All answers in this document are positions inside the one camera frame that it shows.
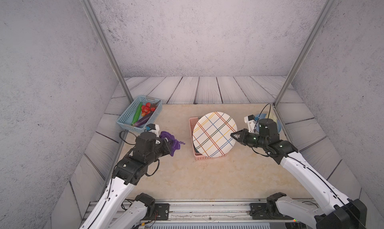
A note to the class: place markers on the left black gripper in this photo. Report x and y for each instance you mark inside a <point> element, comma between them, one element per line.
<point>164,143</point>

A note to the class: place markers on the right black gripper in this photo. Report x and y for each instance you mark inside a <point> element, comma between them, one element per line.
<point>242,139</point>

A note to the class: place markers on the purple cloth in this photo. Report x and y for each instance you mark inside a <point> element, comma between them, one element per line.
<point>175,144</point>

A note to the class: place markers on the plaid striped white plate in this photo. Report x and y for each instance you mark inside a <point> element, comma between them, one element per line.
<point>213,134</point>

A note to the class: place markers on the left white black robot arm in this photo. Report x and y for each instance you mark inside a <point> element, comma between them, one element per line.
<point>148,148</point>

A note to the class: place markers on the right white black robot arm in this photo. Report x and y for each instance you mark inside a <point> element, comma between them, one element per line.
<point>334,209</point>

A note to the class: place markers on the light blue round plate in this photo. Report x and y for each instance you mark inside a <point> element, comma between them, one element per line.
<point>264,116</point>

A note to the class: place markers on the purple eggplant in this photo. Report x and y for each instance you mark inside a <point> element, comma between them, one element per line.
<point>143,120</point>

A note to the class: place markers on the green lettuce head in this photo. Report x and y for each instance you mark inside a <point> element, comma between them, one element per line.
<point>272,116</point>

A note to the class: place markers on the pink perforated plastic basket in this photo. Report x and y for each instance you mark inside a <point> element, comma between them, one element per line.
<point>195,151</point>

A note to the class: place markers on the green cucumber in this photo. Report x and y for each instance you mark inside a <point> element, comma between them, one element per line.
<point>137,114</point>

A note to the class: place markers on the light blue perforated basket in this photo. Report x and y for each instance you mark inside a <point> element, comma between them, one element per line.
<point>125,120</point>

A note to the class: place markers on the red cherry tomatoes bunch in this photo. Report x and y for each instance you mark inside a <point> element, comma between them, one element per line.
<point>147,108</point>

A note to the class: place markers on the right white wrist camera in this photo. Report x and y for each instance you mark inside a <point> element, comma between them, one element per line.
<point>251,122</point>

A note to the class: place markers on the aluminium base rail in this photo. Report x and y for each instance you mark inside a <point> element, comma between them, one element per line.
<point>212,215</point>

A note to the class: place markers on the right metal frame post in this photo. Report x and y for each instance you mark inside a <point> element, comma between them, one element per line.
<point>320,21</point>

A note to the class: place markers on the metal frame post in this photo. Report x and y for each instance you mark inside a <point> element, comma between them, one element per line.
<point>320,21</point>
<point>87,5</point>

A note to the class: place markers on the left metal frame post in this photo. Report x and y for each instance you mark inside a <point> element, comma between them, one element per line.
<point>87,5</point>

